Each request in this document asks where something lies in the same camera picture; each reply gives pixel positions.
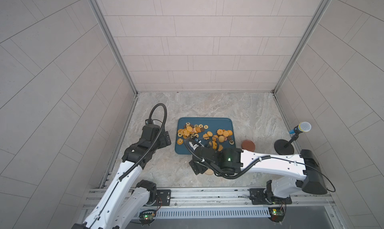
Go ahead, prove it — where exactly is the terracotta jar lid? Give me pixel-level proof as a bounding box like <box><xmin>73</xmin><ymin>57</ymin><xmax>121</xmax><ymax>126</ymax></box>
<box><xmin>241</xmin><ymin>140</ymin><xmax>256</xmax><ymax>152</ymax></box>

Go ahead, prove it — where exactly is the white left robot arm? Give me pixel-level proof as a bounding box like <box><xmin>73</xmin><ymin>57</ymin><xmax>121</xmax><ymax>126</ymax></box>
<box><xmin>72</xmin><ymin>103</ymin><xmax>171</xmax><ymax>229</ymax></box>

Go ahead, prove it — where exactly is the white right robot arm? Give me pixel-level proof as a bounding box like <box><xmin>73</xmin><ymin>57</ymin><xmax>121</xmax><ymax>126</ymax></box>
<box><xmin>184</xmin><ymin>139</ymin><xmax>336</xmax><ymax>205</ymax></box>

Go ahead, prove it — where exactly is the teal plastic tray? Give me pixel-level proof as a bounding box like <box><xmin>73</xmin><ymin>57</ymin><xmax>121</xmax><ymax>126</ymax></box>
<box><xmin>175</xmin><ymin>117</ymin><xmax>236</xmax><ymax>155</ymax></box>

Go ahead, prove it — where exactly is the microphone on black stand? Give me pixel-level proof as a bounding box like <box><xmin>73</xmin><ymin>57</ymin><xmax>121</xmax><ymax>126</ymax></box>
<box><xmin>274</xmin><ymin>122</ymin><xmax>312</xmax><ymax>155</ymax></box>

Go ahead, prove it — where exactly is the left circuit board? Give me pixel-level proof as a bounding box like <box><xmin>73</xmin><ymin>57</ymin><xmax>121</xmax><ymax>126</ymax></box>
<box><xmin>139</xmin><ymin>210</ymin><xmax>157</xmax><ymax>226</ymax></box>

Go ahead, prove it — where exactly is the circuit board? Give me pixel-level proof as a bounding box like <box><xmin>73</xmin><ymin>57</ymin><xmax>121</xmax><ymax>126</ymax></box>
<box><xmin>268</xmin><ymin>208</ymin><xmax>286</xmax><ymax>223</ymax></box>
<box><xmin>139</xmin><ymin>210</ymin><xmax>157</xmax><ymax>226</ymax></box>

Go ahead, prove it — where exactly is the right circuit board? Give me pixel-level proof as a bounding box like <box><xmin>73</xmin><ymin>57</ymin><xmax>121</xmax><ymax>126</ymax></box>
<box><xmin>268</xmin><ymin>208</ymin><xmax>286</xmax><ymax>223</ymax></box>

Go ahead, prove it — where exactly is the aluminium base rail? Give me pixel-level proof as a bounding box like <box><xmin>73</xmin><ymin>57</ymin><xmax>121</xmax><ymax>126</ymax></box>
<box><xmin>80</xmin><ymin>186</ymin><xmax>331</xmax><ymax>221</ymax></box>

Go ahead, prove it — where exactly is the aluminium corner frame post left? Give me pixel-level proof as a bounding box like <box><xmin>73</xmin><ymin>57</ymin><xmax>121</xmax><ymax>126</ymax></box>
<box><xmin>87</xmin><ymin>0</ymin><xmax>139</xmax><ymax>97</ymax></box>

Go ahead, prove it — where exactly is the aluminium corner frame post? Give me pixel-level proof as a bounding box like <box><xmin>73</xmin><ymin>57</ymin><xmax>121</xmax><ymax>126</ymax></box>
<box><xmin>273</xmin><ymin>0</ymin><xmax>332</xmax><ymax>96</ymax></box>
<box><xmin>87</xmin><ymin>0</ymin><xmax>139</xmax><ymax>97</ymax></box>

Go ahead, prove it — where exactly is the aluminium corner frame post right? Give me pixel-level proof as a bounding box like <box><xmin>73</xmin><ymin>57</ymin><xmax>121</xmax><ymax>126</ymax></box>
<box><xmin>273</xmin><ymin>0</ymin><xmax>332</xmax><ymax>96</ymax></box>

